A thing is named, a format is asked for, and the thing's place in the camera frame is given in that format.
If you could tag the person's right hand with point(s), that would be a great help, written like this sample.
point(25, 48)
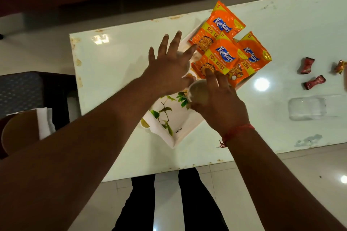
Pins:
point(225, 109)

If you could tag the person's left hand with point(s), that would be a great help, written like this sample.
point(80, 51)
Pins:
point(168, 73)

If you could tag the white printed tray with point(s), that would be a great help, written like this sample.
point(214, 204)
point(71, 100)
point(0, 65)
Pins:
point(179, 128)

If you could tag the orange snack packet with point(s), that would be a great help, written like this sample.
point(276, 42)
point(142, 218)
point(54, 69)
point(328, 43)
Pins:
point(257, 55)
point(225, 55)
point(222, 19)

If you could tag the red candy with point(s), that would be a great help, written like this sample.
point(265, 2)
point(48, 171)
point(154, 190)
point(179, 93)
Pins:
point(314, 82)
point(307, 65)

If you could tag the gold candy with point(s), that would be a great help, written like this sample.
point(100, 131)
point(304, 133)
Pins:
point(340, 67)

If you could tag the white paper napkins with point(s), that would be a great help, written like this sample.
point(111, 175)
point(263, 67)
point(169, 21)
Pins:
point(44, 122)

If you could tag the person's left forearm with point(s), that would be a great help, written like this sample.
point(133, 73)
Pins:
point(67, 157)

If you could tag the person's right forearm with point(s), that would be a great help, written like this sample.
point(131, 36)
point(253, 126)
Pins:
point(271, 184)

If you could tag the clear plastic container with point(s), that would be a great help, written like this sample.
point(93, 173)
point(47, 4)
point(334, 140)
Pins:
point(307, 108)

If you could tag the black trousers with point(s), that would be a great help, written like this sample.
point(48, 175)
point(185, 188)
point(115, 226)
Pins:
point(141, 206)

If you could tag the black plastic stool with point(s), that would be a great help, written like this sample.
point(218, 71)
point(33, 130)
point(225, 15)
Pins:
point(21, 90)

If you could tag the light brown round coaster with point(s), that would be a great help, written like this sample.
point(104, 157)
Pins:
point(19, 130)

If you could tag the dark brown round coaster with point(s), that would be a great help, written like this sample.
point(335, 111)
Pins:
point(2, 152)

